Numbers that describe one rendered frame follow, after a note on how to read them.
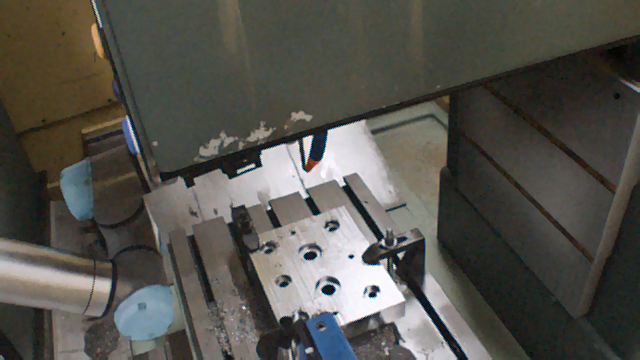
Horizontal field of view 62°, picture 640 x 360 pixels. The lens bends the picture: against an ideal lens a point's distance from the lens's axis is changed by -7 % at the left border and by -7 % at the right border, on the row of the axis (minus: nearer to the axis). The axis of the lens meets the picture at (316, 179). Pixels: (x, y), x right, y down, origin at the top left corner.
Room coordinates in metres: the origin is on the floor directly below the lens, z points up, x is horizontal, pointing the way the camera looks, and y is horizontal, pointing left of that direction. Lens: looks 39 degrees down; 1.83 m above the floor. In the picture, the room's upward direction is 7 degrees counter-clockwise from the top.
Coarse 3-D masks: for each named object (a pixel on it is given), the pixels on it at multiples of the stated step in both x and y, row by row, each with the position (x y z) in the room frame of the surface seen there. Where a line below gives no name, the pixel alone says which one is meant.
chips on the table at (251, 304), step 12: (204, 288) 0.84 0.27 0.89; (240, 288) 0.81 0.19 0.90; (252, 288) 0.82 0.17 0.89; (216, 300) 0.79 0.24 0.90; (252, 300) 0.78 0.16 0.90; (216, 312) 0.76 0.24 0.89; (240, 312) 0.75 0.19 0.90; (264, 312) 0.75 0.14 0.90; (216, 324) 0.73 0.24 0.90; (252, 324) 0.72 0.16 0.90; (240, 336) 0.69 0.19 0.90; (252, 336) 0.68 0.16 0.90; (216, 348) 0.66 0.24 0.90; (228, 348) 0.67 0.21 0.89
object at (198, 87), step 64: (128, 0) 0.34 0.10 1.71; (192, 0) 0.36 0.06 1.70; (256, 0) 0.37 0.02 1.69; (320, 0) 0.38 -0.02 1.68; (384, 0) 0.39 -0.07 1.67; (448, 0) 0.41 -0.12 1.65; (512, 0) 0.43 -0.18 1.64; (576, 0) 0.45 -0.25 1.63; (128, 64) 0.34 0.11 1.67; (192, 64) 0.35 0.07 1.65; (256, 64) 0.36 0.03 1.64; (320, 64) 0.38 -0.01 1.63; (384, 64) 0.39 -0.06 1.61; (448, 64) 0.41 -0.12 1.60; (512, 64) 0.43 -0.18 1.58; (192, 128) 0.35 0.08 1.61; (256, 128) 0.36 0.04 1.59; (320, 128) 0.38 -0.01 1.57
